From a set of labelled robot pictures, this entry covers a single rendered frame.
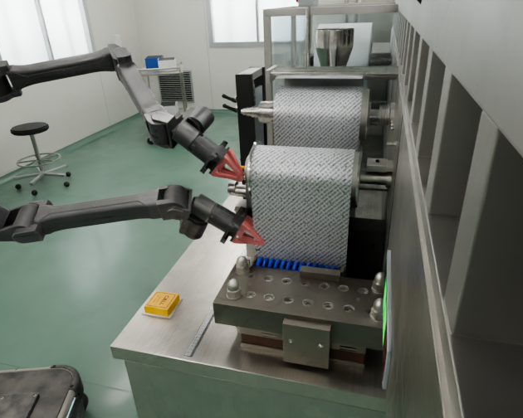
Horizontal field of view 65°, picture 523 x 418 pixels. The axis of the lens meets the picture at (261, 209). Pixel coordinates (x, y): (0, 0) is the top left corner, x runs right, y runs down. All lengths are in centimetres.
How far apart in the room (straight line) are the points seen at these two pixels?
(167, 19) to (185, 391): 653
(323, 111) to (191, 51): 602
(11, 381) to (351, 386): 156
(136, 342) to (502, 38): 100
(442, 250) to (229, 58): 660
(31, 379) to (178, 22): 590
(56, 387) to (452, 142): 187
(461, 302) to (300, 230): 79
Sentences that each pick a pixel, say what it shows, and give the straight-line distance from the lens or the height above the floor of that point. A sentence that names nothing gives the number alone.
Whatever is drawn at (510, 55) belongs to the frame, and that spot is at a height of 161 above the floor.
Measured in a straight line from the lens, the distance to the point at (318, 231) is 101.
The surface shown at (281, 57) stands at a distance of 197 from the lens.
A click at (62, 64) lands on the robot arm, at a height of 148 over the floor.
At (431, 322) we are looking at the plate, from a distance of 30.
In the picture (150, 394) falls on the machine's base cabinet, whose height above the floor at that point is 76.
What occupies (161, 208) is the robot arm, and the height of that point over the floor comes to 119.
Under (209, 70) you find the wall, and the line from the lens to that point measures 702.
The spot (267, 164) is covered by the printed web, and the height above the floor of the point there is 129.
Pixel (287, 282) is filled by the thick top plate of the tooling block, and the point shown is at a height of 102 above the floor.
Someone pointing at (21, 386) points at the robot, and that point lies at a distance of 211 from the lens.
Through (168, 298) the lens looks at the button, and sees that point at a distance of 116.
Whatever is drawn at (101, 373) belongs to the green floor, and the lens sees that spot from 236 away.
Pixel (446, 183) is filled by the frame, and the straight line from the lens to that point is 38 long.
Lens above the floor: 163
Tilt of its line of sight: 27 degrees down
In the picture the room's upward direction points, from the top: 2 degrees counter-clockwise
